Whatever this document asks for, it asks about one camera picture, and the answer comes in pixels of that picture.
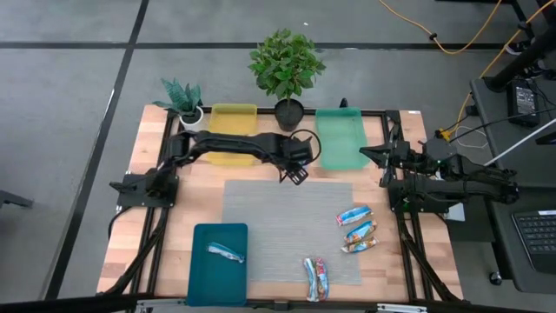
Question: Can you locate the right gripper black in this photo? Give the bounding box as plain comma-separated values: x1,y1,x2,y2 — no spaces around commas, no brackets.
359,129,414,189

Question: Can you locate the blue orange granola bar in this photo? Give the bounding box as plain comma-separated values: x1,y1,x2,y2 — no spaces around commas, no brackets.
335,205,374,227
341,236,380,255
344,220,378,244

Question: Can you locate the blue white granola bar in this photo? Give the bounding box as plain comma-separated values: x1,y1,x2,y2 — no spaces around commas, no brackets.
302,257,321,303
206,242,247,264

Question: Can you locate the red granola bar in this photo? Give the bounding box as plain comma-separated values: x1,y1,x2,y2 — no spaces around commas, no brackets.
314,257,331,302

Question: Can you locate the green translucent plastic bin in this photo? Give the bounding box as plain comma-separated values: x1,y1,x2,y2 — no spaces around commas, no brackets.
314,107,371,171

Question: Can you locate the yellow translucent plastic bin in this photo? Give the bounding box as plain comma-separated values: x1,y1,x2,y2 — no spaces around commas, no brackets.
207,103,259,167

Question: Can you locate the grey woven table mat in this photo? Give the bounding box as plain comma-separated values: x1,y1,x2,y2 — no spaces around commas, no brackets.
221,180,363,287

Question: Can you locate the leafy tree in black pot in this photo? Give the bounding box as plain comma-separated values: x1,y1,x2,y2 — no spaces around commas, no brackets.
247,28,327,133

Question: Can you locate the dark grey desk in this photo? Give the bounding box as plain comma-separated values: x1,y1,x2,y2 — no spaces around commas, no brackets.
470,77,556,293

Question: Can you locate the small plant in white pot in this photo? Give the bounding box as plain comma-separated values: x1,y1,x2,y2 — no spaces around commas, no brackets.
151,77,205,128

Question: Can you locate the silver metal rod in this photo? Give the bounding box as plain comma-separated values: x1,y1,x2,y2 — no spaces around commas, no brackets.
483,117,556,167

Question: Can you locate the dark blue plastic bin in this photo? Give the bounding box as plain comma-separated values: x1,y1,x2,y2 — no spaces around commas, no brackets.
186,223,249,308

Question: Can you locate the black power adapter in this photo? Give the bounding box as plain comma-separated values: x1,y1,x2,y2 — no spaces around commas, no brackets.
506,80,542,128

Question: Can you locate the black keyboard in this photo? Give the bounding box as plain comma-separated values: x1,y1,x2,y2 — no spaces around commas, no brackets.
511,210,556,275

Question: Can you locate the black front crossbar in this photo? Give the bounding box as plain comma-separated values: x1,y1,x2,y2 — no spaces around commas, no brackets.
0,293,556,313

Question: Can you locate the dark chair leg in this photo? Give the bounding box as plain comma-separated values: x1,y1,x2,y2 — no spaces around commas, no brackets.
0,189,35,210

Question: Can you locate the black looped gripper cable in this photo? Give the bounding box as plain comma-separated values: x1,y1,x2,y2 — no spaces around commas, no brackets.
288,128,323,169

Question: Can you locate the black aluminium rig frame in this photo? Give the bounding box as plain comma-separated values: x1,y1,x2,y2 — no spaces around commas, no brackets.
97,102,466,305

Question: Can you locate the thin white cable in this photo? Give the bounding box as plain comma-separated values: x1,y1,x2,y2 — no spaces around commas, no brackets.
453,124,490,150

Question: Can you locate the thin black cable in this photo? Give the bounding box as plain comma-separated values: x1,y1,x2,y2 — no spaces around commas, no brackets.
447,106,556,144

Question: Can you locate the orange extension cable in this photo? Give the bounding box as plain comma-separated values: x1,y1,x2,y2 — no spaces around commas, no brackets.
453,0,556,131
376,0,505,56

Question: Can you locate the silver metal bracket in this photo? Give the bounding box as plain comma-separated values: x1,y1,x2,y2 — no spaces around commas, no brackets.
136,298,189,313
376,303,429,313

